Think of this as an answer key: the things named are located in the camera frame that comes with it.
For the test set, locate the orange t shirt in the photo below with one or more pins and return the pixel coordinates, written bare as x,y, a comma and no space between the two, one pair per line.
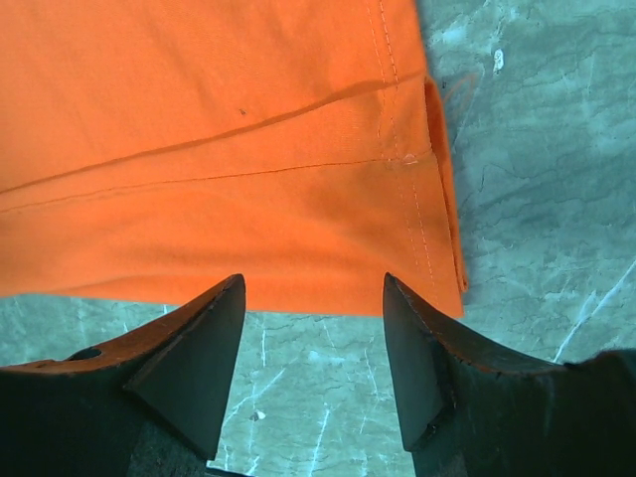
150,149

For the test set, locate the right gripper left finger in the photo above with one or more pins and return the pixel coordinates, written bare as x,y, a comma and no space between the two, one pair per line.
150,402

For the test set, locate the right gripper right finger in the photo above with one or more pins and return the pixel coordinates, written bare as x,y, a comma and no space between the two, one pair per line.
468,406

